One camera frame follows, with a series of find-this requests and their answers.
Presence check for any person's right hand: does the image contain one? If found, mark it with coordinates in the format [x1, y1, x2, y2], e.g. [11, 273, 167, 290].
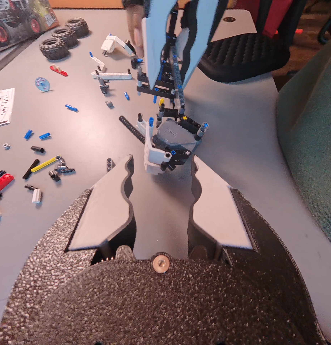
[126, 5, 144, 57]

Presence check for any white panel assembly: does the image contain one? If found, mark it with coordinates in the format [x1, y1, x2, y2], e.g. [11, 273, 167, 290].
[101, 34, 136, 57]

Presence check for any sticker sheet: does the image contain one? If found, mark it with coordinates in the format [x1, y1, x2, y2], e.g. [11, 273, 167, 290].
[0, 88, 15, 128]

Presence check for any red plastic chair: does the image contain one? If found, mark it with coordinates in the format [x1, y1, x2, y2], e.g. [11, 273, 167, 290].
[263, 0, 293, 38]

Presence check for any white angled beam assembly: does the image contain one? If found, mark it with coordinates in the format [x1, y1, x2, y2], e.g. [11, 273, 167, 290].
[89, 51, 133, 80]

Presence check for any grey table with wooden edge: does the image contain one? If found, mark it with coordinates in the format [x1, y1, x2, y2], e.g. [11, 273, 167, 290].
[48, 0, 128, 10]

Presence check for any blue round printed disc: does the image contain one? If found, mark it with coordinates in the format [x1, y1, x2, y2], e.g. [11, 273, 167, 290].
[35, 77, 51, 93]

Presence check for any red short beam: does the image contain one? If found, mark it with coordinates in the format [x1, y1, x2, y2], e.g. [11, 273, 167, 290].
[0, 174, 14, 191]

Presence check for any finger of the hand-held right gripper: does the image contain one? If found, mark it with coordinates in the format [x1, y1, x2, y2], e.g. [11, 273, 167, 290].
[178, 0, 220, 87]
[141, 0, 180, 86]

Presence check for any black toy truck chassis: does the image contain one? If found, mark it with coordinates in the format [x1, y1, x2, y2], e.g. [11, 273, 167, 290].
[119, 11, 209, 176]

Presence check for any grey desk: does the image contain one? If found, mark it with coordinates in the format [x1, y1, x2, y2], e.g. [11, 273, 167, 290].
[0, 8, 331, 345]

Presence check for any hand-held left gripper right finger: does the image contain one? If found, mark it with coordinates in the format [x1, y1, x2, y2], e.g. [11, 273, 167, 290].
[187, 155, 253, 260]

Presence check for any black axle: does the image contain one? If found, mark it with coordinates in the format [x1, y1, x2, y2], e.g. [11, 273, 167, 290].
[22, 159, 40, 180]

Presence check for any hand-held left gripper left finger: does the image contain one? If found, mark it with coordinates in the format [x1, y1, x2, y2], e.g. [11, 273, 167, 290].
[67, 154, 137, 260]

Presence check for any black rubber tyre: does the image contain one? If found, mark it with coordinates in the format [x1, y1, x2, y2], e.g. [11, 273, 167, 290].
[39, 37, 70, 60]
[65, 17, 89, 38]
[52, 26, 78, 48]

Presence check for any yellow axle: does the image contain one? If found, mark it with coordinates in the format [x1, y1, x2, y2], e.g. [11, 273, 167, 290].
[31, 155, 61, 173]

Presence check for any toy truck set box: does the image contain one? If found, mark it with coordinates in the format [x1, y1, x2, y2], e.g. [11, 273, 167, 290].
[0, 0, 59, 54]

